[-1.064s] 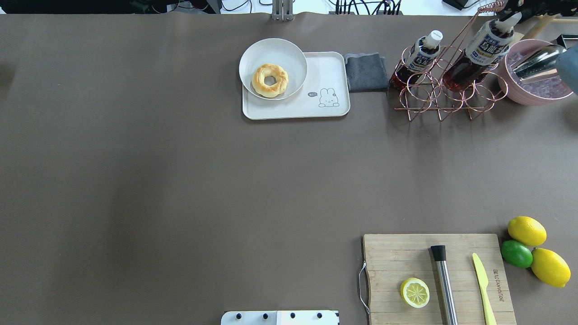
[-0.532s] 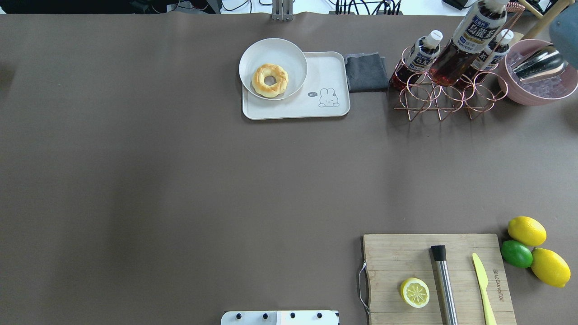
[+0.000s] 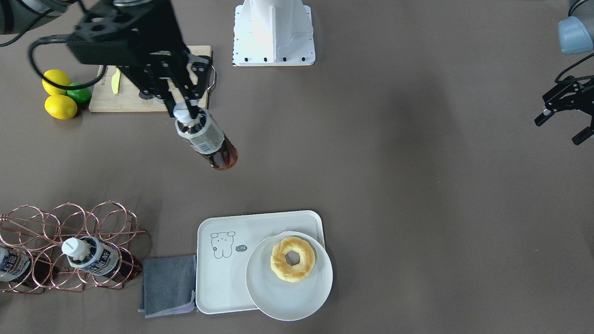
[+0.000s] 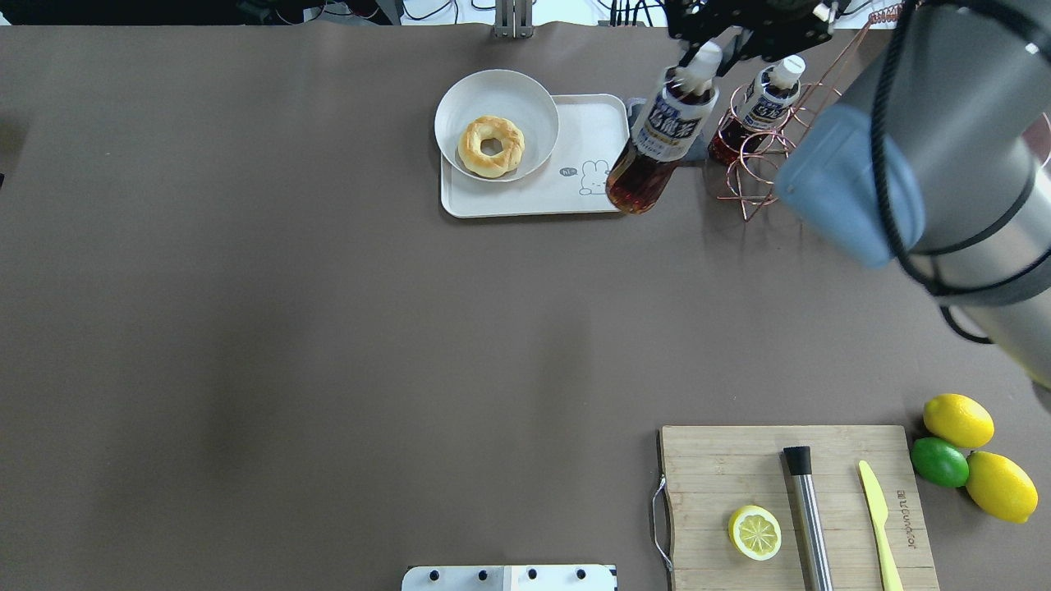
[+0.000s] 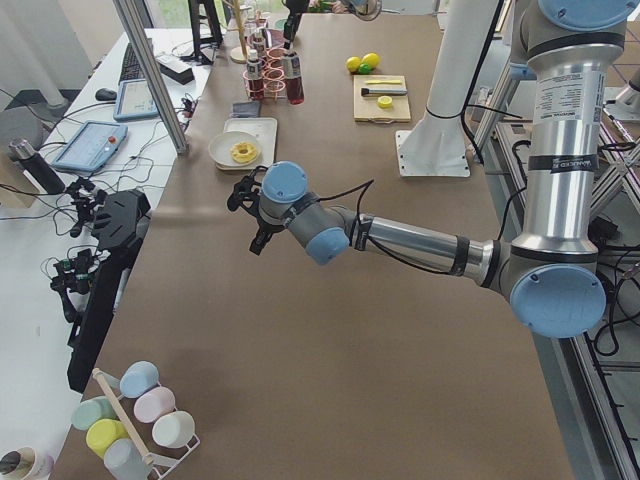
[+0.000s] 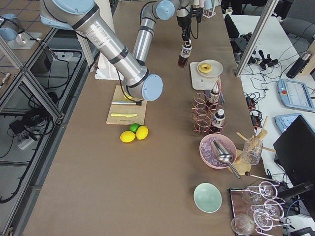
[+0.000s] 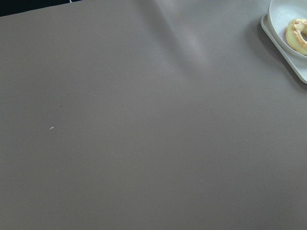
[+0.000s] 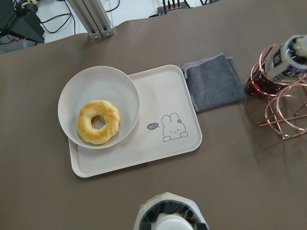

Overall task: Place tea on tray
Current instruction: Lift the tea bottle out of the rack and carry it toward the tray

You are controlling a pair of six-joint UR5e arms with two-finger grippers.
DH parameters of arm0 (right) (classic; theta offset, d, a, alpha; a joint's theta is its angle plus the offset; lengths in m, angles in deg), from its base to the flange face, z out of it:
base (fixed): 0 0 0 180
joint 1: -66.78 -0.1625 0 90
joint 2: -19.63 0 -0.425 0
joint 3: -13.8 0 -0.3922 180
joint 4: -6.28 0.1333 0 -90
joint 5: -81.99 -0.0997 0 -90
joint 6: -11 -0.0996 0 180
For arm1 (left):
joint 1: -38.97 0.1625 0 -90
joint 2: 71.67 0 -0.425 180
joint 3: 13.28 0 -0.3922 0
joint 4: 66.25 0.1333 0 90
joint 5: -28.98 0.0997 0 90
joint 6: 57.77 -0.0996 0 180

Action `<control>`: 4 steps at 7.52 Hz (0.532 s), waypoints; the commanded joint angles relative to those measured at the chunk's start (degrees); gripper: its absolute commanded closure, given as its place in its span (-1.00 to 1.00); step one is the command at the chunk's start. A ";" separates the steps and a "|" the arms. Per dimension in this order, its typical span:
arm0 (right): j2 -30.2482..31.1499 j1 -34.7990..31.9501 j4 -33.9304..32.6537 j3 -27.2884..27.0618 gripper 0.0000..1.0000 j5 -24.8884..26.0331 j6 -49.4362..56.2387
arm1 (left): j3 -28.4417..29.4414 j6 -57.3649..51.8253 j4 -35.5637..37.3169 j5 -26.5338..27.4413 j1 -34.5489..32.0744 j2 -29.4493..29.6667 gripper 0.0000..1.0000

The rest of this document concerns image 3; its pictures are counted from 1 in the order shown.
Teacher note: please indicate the yellow plastic knife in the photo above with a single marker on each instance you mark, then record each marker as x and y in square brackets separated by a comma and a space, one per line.
[115, 81]

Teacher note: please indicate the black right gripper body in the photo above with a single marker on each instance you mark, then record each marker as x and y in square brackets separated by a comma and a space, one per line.
[149, 52]

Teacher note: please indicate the white tray bear drawing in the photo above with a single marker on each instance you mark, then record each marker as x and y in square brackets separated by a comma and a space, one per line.
[224, 246]

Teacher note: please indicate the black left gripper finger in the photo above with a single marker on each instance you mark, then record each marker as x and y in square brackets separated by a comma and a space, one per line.
[543, 117]
[583, 135]

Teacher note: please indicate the green lime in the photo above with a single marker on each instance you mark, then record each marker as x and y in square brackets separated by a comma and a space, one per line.
[80, 96]

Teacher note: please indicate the wooden cutting board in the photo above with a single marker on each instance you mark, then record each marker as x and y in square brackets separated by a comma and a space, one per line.
[127, 99]

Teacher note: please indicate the glazed donut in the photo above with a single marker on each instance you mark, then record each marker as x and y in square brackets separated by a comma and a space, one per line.
[292, 273]

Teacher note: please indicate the tea bottle in rack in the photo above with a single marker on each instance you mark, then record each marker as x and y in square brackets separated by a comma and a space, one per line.
[100, 258]

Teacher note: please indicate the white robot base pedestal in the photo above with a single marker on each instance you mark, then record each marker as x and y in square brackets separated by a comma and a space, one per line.
[273, 33]

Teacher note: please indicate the grey folded cloth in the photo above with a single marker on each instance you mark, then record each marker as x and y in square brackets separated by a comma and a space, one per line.
[168, 286]

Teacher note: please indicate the tea bottle white cap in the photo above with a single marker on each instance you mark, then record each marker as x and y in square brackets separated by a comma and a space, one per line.
[205, 136]

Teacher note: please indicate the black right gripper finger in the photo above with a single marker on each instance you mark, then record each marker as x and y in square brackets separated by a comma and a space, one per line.
[169, 101]
[197, 104]

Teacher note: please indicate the yellow lemon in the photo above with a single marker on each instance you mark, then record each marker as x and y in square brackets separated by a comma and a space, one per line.
[61, 107]
[58, 77]

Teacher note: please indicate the white round plate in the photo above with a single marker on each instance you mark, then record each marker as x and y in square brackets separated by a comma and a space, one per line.
[280, 299]

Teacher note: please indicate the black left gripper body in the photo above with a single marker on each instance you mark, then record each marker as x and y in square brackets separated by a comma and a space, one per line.
[569, 96]

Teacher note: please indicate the yellow lemon upper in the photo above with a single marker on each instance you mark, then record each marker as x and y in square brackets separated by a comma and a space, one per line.
[58, 77]

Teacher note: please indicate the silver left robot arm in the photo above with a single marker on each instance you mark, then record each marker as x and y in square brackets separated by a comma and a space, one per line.
[576, 36]

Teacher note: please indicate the tea bottle at edge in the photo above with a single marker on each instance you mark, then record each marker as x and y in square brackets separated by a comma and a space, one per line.
[19, 267]

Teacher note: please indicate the copper wire bottle rack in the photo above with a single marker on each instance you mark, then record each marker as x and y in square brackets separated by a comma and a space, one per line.
[38, 235]

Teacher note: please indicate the yellow lemon lower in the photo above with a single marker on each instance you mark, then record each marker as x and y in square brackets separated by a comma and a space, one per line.
[61, 107]

